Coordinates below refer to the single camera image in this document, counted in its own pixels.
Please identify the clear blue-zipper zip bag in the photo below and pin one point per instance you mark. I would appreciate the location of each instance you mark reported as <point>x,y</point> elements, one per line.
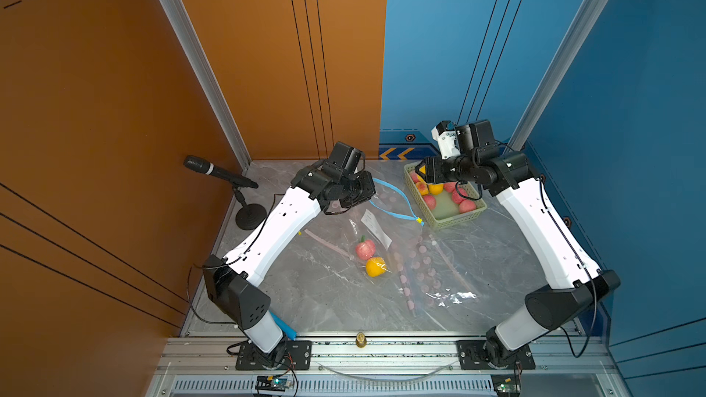
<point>381,219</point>

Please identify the pink red peach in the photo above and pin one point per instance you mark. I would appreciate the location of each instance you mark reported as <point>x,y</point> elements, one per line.
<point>365,249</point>

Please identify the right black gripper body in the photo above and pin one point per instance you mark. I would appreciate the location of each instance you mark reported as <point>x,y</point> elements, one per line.
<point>454,169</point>

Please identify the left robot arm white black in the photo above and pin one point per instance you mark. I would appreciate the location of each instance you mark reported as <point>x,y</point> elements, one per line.
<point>232,282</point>

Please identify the brass knob on rail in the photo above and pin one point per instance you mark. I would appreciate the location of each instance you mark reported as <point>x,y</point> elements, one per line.
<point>361,340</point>

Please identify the right green circuit board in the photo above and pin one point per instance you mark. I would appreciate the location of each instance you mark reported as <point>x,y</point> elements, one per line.
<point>505,386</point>

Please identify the left green circuit board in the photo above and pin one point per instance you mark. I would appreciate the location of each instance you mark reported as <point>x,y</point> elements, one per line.
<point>275,385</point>

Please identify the green plastic fruit basket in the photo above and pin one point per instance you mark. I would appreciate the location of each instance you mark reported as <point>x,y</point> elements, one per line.
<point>436,205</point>

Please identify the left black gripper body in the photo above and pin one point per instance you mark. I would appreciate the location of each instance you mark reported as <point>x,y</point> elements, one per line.
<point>356,190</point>

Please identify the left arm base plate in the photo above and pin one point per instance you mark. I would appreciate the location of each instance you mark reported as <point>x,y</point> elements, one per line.
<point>288,354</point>

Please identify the pink-dotted zip bag near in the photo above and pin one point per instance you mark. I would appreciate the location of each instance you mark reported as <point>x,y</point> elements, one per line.
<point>428,276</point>

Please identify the blue handheld microphone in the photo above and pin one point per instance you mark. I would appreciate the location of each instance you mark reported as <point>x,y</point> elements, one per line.
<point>286,329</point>

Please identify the green circuit board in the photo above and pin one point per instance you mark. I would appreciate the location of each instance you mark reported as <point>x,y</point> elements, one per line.
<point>275,385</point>
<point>505,386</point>

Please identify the pink peach basket centre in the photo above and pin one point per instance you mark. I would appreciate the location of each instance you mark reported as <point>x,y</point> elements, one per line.
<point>458,196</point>

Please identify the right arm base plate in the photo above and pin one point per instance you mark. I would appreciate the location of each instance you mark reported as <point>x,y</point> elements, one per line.
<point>469,354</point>

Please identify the aluminium front rail frame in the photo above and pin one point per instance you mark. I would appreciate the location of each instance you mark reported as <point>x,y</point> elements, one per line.
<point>390,365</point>

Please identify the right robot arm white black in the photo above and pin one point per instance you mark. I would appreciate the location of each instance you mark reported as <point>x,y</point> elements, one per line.
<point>575,282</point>

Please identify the black microphone on stand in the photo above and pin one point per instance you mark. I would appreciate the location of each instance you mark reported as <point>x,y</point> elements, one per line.
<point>250,215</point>

